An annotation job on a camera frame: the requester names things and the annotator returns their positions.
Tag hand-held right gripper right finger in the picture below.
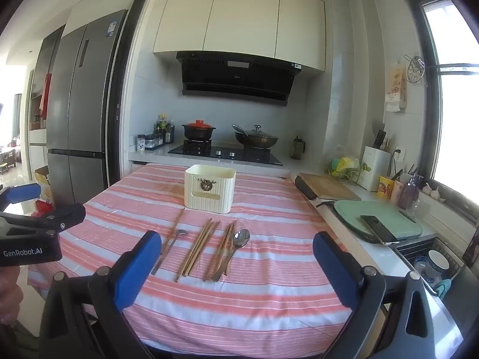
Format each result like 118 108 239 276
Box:
312 232 451 359

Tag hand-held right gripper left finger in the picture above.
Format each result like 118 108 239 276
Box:
39 231 162 359

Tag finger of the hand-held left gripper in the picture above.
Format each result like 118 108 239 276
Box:
0 183 41 214
0 203 86 234

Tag small metal spoon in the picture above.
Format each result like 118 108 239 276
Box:
151 229 188 275

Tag large metal spoon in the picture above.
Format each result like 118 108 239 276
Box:
211 228 251 282

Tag cream ribbed utensil holder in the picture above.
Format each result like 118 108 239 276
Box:
184 164 237 215

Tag person's left hand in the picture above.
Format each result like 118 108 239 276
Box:
0 267 22 324

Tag green cutting board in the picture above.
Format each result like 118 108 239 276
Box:
334 200 423 245

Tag black smartphone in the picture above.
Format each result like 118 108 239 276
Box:
360 215 401 247

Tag pink striped tablecloth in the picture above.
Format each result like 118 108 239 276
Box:
28 162 360 349

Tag wooden cutting board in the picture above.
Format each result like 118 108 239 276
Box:
299 173 362 201

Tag grey refrigerator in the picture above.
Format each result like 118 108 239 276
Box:
47 9 130 204

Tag yellow snack packet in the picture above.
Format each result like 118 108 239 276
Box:
377 175 396 199

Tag blue and white bowl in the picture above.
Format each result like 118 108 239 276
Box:
413 249 450 289

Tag red hanging cloth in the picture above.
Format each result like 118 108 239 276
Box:
39 74 52 119

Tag bag of green yellow items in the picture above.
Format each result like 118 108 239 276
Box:
328 145 362 186

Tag purple bottle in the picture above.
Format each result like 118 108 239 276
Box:
397 175 422 210

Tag white knife block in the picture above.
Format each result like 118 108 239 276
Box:
360 146 392 192

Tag spice jars and bottles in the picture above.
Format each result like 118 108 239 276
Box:
145 133 166 150

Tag dark glass pitcher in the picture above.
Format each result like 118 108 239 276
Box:
291 136 306 160

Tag black gas hob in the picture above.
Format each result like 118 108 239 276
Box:
168 139 284 166

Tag black clay pot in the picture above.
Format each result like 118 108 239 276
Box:
182 124 216 141

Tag dark wok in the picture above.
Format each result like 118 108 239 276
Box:
232 124 280 149

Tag glass wok lid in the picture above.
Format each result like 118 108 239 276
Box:
235 124 278 138

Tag hanging printed bag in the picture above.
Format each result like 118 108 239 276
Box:
384 62 408 113

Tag window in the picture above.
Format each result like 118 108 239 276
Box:
410 0 479 204

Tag black range hood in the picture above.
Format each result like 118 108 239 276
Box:
176 51 303 106

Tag hanging metal trivet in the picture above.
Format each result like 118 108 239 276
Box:
404 55 428 83

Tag white wall cabinet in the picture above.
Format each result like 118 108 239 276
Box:
153 0 326 72

